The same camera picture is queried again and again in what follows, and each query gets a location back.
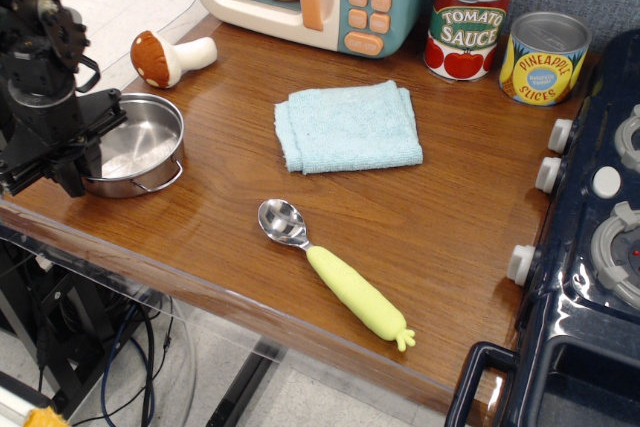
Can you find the black table leg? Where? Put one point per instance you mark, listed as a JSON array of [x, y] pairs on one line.
[[245, 384]]

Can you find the stainless steel pot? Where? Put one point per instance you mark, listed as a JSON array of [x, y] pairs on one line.
[[144, 154]]

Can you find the spoon with yellow handle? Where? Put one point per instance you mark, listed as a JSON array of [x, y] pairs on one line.
[[284, 224]]

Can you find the white stove knob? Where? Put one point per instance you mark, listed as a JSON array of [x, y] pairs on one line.
[[520, 263], [559, 135], [547, 174]]

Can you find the pineapple slices can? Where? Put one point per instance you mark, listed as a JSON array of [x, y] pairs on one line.
[[544, 57]]

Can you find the dark blue toy stove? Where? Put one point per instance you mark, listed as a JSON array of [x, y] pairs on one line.
[[576, 361]]

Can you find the light blue folded towel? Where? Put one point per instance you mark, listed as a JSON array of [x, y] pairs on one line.
[[348, 129]]

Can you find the tomato sauce can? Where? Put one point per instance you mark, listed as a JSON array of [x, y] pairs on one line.
[[463, 36]]

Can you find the plush brown mushroom toy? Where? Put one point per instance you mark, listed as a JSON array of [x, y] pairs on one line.
[[162, 64]]

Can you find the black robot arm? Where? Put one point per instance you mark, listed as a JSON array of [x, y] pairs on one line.
[[45, 38]]

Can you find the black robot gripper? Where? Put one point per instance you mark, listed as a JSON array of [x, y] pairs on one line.
[[56, 136]]

